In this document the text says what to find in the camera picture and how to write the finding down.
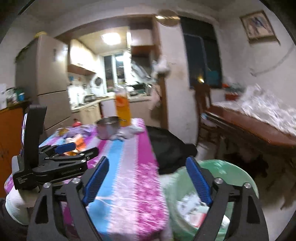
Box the orange white carton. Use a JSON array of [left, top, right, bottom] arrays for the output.
[[66, 134, 86, 152]]

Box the green lined trash bucket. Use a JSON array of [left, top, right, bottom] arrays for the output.
[[165, 160, 259, 240]]

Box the left white gloved hand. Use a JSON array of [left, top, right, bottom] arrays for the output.
[[5, 186, 40, 225]]

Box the bread in clear bag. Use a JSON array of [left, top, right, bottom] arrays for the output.
[[57, 128, 69, 137]]

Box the purple plastic package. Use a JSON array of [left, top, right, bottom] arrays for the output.
[[65, 125, 95, 138]]

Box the red apple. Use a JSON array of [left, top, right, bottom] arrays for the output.
[[72, 120, 82, 128]]

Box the steel pot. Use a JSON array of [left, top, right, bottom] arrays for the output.
[[95, 116, 126, 140]]

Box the grey glove on table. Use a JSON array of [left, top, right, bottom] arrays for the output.
[[109, 126, 144, 141]]

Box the orange wooden cabinet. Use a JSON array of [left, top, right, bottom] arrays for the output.
[[0, 101, 30, 198]]

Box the floral purple tablecloth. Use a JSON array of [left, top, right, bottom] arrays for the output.
[[4, 117, 171, 241]]

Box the orange juice bottle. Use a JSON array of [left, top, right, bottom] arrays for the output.
[[115, 84, 131, 126]]

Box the grey refrigerator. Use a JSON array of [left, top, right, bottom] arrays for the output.
[[15, 35, 72, 137]]

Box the black cloth on chair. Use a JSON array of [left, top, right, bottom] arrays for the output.
[[146, 126, 198, 175]]

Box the dark wooden dining table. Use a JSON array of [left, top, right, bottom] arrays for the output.
[[205, 106, 295, 160]]

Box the pink hanging towel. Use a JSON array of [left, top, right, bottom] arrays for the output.
[[149, 85, 162, 110]]

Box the range hood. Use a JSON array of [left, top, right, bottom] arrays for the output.
[[131, 61, 154, 83]]

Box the light blue basin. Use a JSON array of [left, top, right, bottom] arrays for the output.
[[201, 113, 208, 123]]

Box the hanging white plastic bag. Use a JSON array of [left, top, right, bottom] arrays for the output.
[[151, 55, 170, 76]]

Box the white crumpled sheet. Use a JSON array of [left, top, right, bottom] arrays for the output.
[[213, 84, 295, 136]]

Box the wooden chair by window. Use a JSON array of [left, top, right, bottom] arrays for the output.
[[194, 83, 220, 146]]

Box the framed elephant picture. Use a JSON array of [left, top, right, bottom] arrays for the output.
[[240, 10, 278, 44]]

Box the round gold wall clock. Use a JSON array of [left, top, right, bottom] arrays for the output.
[[155, 9, 180, 27]]

